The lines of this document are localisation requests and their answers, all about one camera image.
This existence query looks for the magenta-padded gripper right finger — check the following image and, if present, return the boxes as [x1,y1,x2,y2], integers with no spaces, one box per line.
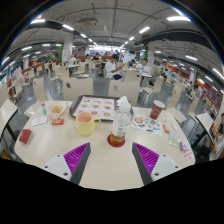
[131,142,184,186]

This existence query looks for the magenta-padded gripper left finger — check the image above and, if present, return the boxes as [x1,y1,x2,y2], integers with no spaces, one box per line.
[41,142,92,186]

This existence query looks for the clear white-capped drink bottle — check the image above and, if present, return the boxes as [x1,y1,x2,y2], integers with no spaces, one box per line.
[109,101,133,146]

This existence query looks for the clear-sleeved leaflet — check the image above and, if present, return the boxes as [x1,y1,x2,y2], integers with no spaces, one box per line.
[168,130,184,150]

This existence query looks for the red folded box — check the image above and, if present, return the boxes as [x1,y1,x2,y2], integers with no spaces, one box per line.
[18,128,33,145]

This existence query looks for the small red sauce packet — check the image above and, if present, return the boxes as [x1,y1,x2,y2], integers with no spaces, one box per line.
[51,117,65,126]

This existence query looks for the colourful sticker sheet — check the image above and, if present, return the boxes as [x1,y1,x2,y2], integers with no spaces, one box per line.
[130,114,163,137]

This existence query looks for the white bordered card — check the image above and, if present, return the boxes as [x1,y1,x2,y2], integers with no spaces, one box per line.
[29,115,49,128]

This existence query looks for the pale yellow mug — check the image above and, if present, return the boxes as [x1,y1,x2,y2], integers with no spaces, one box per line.
[75,110,102,137]

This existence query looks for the clear bag of fried snacks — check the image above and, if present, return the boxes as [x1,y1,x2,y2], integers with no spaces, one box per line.
[45,101,70,122]

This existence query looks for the red paper cup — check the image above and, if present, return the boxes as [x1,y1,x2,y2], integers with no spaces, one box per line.
[149,99,166,121]

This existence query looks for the flat round red coaster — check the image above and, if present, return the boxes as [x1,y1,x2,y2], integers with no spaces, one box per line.
[106,133,126,148]

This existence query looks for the small teal-liquid bottle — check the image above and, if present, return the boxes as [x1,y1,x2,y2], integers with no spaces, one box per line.
[40,102,48,116]

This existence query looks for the person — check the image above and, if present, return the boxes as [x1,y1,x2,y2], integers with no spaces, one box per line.
[105,53,125,81]
[136,58,152,74]
[196,112,224,161]

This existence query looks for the beige neighbouring table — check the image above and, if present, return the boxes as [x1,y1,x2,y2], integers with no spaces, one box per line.
[194,112,216,134]
[0,98,19,141]

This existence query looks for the dark food tray with liner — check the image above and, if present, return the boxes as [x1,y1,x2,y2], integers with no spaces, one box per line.
[68,94,134,122]

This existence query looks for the crumpled white napkin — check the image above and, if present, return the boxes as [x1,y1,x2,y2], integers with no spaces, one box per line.
[115,95,132,108]

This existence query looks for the group of beige chairs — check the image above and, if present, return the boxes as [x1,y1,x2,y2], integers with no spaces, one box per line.
[0,59,214,124]

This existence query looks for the ceiling air conditioner unit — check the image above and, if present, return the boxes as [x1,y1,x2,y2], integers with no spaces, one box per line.
[78,17,99,28]

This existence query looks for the group of ceiling lights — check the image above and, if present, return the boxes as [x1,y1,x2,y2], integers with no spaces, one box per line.
[0,14,224,88]

